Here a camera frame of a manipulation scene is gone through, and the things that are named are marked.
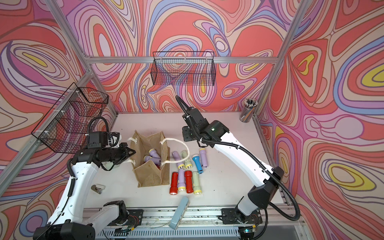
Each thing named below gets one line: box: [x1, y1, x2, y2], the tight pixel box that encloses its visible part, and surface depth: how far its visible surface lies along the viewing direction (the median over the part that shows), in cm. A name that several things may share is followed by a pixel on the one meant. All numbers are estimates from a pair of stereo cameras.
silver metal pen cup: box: [239, 98, 258, 123], surface depth 107 cm
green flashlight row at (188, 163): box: [181, 150, 193, 169], surface depth 90 cm
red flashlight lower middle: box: [184, 170, 194, 194], surface depth 84 cm
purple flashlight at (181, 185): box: [177, 169, 186, 192], surface depth 85 cm
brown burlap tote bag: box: [128, 130, 170, 188], surface depth 81 cm
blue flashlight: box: [192, 154, 204, 174], surface depth 92 cm
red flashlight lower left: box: [169, 172, 179, 195], surface depth 84 cm
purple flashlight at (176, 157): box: [172, 151, 185, 170], surface depth 95 cm
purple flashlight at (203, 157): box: [199, 148, 209, 168], surface depth 95 cm
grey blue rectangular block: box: [168, 196, 191, 230], surface depth 75 cm
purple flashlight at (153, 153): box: [148, 148, 161, 159], surface depth 95 cm
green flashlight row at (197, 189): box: [192, 171, 202, 195], surface depth 84 cm
